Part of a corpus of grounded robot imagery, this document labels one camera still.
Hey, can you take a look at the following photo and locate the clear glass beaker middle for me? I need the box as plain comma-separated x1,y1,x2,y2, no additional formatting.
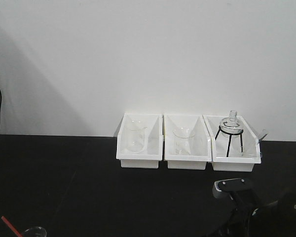
173,127,195,156

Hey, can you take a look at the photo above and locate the clear glass beaker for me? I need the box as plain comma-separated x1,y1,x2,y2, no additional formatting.
173,127,195,156
125,119,147,153

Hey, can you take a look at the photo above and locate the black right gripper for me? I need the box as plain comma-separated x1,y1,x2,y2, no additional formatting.
217,188,296,237

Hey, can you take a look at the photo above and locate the clear glass beaker left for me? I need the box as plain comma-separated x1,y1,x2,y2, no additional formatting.
125,119,147,153

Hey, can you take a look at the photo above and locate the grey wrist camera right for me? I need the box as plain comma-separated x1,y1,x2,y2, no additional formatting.
212,177,261,206

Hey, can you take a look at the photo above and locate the red plastic spoon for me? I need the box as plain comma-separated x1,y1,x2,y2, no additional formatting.
1,216,22,237

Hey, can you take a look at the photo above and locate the middle white storage bin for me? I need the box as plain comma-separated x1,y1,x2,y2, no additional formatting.
164,114,212,170

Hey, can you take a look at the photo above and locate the black wire tripod stand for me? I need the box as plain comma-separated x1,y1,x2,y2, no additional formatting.
215,125,244,157

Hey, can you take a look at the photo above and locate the left white storage bin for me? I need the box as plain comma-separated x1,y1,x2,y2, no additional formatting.
116,113,164,169

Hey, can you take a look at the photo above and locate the clear glass beaker foreground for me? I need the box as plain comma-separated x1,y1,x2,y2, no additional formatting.
21,226,47,237

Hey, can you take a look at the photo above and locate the white storage bin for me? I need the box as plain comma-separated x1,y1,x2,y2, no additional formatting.
164,114,212,170
203,115,261,172
116,113,164,169

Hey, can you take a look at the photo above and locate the clear glass tube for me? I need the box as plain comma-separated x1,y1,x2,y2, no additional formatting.
242,129,269,158

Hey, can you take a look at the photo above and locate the round glass flask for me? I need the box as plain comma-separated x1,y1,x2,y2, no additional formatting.
220,110,243,135

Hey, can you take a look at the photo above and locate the right white storage bin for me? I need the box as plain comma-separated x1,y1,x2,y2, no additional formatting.
203,115,261,172

